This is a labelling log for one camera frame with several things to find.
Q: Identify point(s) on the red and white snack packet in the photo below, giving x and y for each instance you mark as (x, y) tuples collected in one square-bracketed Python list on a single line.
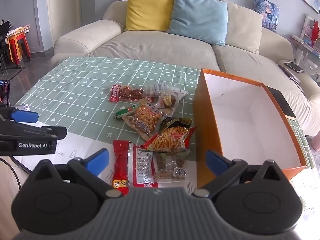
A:
[(130, 162)]

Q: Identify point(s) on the white door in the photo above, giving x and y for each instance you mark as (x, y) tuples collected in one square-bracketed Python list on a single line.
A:
[(62, 10)]

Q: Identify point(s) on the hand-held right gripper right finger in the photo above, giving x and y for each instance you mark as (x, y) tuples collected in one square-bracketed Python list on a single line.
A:
[(217, 162)]

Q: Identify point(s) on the clear packet of brown snacks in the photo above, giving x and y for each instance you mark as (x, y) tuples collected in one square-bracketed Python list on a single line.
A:
[(170, 167)]

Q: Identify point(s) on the red packet of orange sticks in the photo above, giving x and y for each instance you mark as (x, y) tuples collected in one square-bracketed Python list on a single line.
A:
[(170, 140)]

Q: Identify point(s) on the figure printed pillow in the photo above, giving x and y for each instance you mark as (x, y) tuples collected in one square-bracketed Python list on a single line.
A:
[(267, 12)]

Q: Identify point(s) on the red packet of brown meat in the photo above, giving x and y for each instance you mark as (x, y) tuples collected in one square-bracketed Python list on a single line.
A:
[(127, 93)]

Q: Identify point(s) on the dark foil snack packet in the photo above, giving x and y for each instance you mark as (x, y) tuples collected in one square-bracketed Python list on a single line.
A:
[(178, 122)]

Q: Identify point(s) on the beige pillow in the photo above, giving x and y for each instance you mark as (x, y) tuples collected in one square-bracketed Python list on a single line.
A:
[(243, 27)]

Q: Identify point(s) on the beige sofa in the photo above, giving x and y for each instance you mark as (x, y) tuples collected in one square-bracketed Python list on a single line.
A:
[(155, 45)]

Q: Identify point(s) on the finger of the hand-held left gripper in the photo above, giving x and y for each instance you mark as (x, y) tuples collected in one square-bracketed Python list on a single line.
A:
[(23, 116), (37, 131)]

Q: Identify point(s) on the pink bin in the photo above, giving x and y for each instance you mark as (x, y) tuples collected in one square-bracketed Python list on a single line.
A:
[(315, 142)]

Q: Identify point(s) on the white script printed cloth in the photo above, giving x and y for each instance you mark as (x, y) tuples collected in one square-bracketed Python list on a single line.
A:
[(75, 150)]

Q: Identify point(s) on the light blue pillow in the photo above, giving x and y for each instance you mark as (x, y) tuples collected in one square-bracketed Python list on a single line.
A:
[(197, 17)]

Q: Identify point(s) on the orange cardboard box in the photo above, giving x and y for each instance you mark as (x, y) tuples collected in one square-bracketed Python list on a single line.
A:
[(250, 120)]

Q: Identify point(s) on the clear packet with green label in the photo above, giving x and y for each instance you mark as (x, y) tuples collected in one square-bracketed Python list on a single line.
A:
[(170, 99)]

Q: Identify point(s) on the clear packet of orange peanuts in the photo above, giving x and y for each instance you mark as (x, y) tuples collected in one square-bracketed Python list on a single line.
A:
[(145, 120)]

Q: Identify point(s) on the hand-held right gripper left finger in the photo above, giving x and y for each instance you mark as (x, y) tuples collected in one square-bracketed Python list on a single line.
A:
[(96, 161)]

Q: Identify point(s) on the black chair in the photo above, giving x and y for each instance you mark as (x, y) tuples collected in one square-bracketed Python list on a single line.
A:
[(3, 42)]

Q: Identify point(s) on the phone with lit screen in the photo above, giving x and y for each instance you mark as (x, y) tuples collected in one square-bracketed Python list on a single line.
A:
[(4, 91)]

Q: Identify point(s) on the pile of papers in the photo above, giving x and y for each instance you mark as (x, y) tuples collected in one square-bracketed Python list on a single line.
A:
[(17, 31)]

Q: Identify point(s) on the black notebook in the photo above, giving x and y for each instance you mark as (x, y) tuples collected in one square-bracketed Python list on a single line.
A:
[(281, 102)]

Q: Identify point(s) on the red plush toy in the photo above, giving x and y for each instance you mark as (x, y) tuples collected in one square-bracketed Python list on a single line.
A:
[(316, 32)]

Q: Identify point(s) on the orange plastic stool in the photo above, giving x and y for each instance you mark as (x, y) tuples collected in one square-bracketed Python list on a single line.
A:
[(11, 48)]

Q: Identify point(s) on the green sausage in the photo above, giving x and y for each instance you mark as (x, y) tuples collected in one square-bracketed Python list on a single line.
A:
[(126, 111)]

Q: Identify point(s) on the red plastic stool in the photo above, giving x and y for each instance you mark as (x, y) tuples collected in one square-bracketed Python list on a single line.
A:
[(25, 47)]

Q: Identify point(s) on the smartphone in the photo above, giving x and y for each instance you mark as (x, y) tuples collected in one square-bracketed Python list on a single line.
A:
[(295, 67)]

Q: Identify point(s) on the white desk with shelf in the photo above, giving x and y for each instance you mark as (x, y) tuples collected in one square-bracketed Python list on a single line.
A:
[(306, 45)]

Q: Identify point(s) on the yellow pillow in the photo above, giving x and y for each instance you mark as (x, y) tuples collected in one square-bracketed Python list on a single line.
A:
[(147, 10)]

